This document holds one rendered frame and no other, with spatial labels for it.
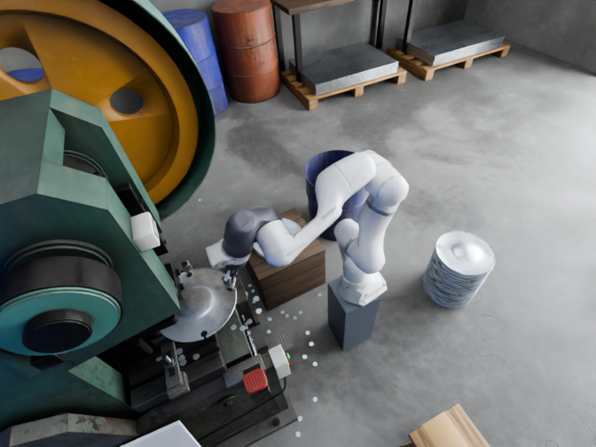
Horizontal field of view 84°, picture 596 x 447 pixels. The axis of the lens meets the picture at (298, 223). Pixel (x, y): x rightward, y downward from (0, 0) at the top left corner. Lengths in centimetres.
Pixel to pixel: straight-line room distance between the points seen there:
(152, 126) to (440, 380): 173
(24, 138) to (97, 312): 35
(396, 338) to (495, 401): 52
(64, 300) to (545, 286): 235
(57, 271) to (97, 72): 65
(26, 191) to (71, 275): 14
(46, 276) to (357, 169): 74
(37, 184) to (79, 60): 54
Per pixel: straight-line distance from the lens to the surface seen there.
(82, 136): 91
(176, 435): 139
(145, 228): 73
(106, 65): 112
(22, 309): 64
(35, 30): 111
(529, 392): 212
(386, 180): 103
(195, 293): 127
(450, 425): 158
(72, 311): 65
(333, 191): 94
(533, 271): 251
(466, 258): 193
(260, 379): 111
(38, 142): 77
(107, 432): 129
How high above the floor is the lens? 181
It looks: 48 degrees down
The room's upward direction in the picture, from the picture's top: 6 degrees counter-clockwise
